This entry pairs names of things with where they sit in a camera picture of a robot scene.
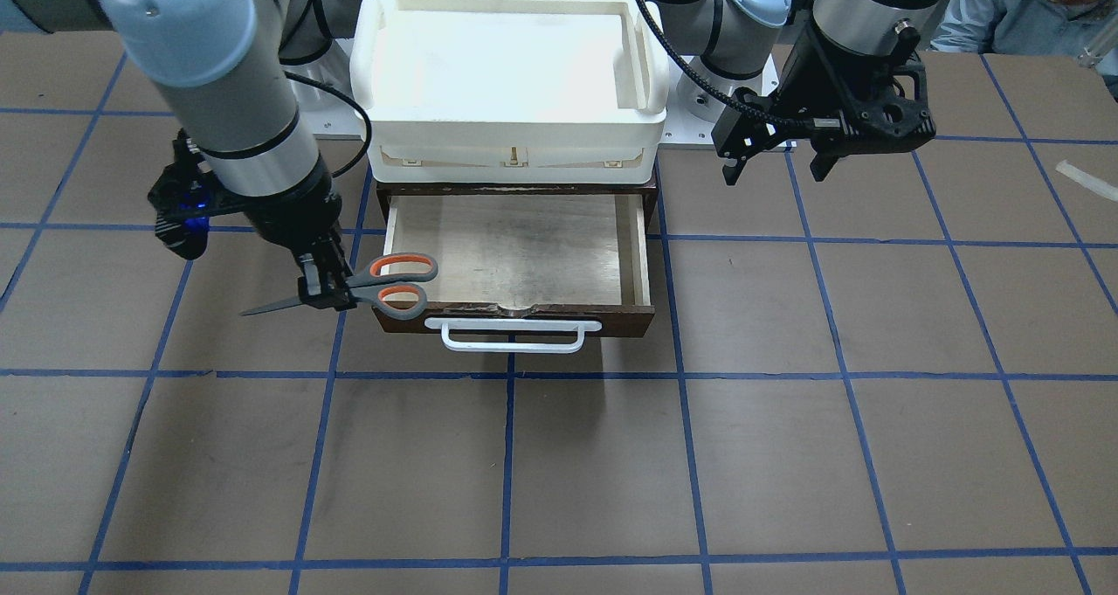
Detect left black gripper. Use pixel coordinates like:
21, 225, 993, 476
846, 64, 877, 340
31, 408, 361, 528
712, 23, 937, 185

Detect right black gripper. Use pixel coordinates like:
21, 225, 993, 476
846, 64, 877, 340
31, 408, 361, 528
148, 132, 358, 312

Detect orange grey scissors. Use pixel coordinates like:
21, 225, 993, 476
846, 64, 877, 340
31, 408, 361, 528
240, 253, 439, 321

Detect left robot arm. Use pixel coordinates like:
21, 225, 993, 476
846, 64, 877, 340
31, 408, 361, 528
635, 0, 941, 185

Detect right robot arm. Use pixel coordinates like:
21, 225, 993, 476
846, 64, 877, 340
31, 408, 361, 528
3, 0, 389, 311

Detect dark brown drawer cabinet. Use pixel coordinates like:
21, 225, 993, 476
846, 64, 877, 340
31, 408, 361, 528
375, 168, 660, 227

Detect wooden drawer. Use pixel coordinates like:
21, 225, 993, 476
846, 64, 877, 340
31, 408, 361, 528
380, 193, 655, 337

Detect white plastic tray box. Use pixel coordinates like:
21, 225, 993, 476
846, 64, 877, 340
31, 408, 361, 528
349, 0, 671, 185

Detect person in blue shirt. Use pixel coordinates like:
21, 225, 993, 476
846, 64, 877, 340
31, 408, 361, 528
929, 0, 1115, 57

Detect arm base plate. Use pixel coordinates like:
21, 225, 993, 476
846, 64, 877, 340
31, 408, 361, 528
299, 89, 366, 140
660, 55, 779, 149

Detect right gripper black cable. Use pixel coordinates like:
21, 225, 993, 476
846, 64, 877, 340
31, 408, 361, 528
284, 69, 375, 181

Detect white drawer handle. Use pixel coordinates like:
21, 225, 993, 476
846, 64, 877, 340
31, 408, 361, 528
424, 317, 603, 355

